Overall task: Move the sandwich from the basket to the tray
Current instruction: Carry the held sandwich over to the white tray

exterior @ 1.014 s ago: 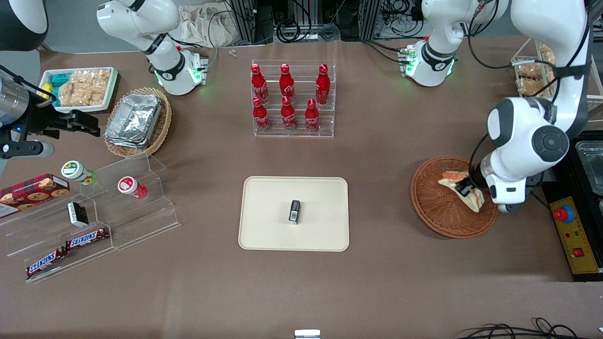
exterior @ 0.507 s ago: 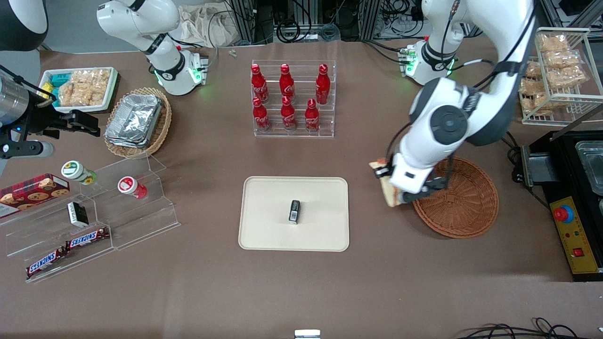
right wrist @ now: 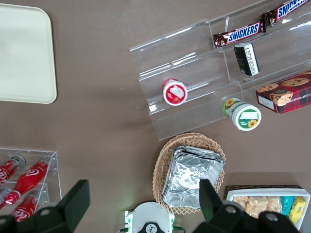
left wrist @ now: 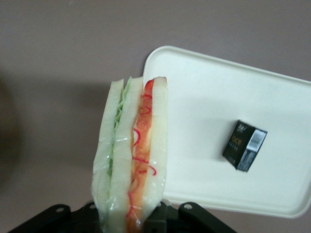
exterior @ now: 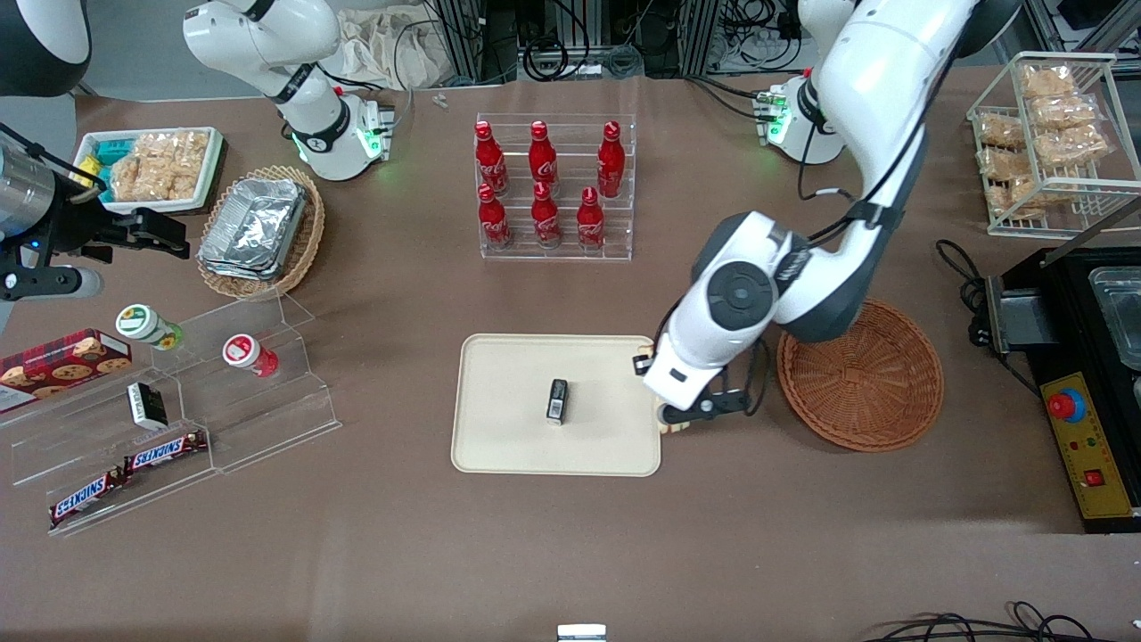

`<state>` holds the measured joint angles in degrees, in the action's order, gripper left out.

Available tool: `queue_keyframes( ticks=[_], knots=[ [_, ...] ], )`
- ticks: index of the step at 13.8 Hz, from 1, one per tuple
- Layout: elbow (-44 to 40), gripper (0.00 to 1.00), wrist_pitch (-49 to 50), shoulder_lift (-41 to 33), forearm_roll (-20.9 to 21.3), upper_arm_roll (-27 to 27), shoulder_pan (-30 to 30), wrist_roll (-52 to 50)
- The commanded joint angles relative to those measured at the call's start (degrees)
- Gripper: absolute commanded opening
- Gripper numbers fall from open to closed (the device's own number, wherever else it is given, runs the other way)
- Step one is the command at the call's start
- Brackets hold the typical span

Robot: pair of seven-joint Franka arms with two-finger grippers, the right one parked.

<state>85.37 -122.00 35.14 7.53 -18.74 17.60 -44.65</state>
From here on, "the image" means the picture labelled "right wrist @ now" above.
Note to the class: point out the white rectangular snack tray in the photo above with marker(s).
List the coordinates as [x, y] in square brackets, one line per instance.
[267, 192]

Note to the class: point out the stacked aluminium foil trays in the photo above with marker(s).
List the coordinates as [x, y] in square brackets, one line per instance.
[189, 177]

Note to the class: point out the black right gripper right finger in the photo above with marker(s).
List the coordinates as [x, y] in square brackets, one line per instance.
[213, 211]

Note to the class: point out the red tartan cookie box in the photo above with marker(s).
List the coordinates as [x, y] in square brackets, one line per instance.
[289, 94]

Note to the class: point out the black white small box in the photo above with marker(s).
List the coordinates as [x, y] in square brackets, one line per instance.
[246, 59]

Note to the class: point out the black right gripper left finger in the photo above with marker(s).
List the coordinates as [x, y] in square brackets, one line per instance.
[70, 201]

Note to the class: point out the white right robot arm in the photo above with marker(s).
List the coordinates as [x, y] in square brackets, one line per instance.
[150, 219]

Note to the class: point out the yellow snack packet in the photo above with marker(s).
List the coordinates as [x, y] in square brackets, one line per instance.
[297, 210]

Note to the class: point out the rice cracker pack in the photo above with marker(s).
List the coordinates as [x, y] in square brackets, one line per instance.
[258, 206]
[274, 204]
[240, 204]

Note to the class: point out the cream plastic tray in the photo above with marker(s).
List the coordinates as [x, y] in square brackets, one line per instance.
[24, 53]

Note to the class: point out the clear acrylic stepped shelf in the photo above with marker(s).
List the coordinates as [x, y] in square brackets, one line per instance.
[194, 63]

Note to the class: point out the green sunflower yogurt cup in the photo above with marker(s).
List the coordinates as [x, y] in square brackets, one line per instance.
[245, 116]

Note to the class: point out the clear acrylic bottle rack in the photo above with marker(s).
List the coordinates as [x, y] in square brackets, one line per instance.
[54, 170]

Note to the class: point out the light oval wicker basket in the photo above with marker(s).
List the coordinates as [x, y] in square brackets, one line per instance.
[160, 170]

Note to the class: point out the Snickers chocolate bar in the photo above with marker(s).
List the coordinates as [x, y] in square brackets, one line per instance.
[286, 11]
[239, 35]

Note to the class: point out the red strawberry yogurt cup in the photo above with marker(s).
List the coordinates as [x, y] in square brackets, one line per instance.
[175, 93]

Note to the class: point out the red cola bottle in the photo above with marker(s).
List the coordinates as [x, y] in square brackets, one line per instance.
[24, 208]
[29, 177]
[9, 167]

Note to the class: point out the teal snack packet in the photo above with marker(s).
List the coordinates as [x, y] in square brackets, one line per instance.
[287, 204]

